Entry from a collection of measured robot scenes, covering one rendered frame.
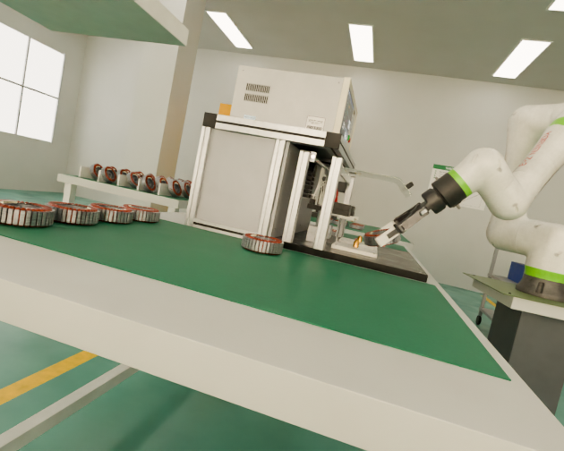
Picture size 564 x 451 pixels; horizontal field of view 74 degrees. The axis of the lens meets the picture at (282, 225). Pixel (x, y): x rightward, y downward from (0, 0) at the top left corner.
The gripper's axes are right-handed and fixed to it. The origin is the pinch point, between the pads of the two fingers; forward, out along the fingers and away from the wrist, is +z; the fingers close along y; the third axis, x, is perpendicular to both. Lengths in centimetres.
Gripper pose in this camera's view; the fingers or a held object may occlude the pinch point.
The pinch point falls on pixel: (382, 235)
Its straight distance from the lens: 122.5
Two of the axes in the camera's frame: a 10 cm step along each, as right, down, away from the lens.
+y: 2.5, -1.5, 9.6
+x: -6.0, -8.0, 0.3
